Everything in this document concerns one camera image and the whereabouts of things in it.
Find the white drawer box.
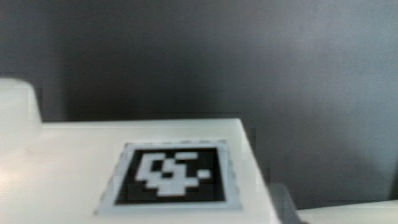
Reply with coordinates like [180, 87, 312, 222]
[0, 78, 280, 224]

